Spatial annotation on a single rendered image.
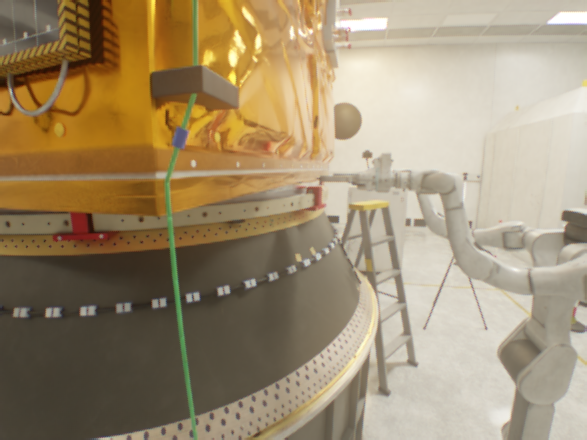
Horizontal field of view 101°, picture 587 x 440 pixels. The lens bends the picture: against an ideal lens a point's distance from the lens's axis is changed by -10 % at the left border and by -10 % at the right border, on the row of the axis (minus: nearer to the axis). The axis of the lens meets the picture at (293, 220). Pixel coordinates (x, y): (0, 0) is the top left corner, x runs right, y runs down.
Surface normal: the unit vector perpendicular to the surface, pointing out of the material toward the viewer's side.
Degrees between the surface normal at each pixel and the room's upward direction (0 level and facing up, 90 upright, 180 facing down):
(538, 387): 89
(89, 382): 62
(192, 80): 90
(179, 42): 91
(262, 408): 43
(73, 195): 90
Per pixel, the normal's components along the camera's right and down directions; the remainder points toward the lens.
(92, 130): -0.23, 0.31
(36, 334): 0.10, -0.29
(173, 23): 0.63, 0.16
